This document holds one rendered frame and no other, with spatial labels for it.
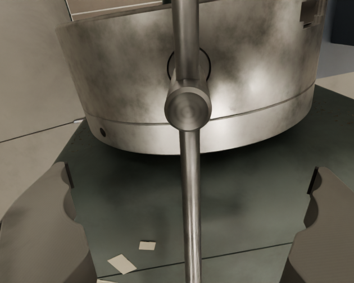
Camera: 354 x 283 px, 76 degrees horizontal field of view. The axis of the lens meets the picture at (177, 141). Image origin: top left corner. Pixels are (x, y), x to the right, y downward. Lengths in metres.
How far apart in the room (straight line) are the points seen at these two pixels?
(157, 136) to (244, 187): 0.11
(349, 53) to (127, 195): 0.78
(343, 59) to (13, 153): 1.85
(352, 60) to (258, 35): 0.72
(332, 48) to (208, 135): 0.68
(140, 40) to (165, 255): 0.22
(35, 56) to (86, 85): 1.33
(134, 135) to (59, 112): 1.41
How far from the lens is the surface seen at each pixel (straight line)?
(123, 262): 0.28
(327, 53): 0.85
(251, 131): 0.22
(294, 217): 0.28
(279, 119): 0.24
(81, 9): 0.31
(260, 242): 0.29
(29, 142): 1.80
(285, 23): 0.22
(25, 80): 1.63
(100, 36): 0.21
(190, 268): 0.18
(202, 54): 0.18
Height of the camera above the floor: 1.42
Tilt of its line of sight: 61 degrees down
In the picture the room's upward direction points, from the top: 168 degrees clockwise
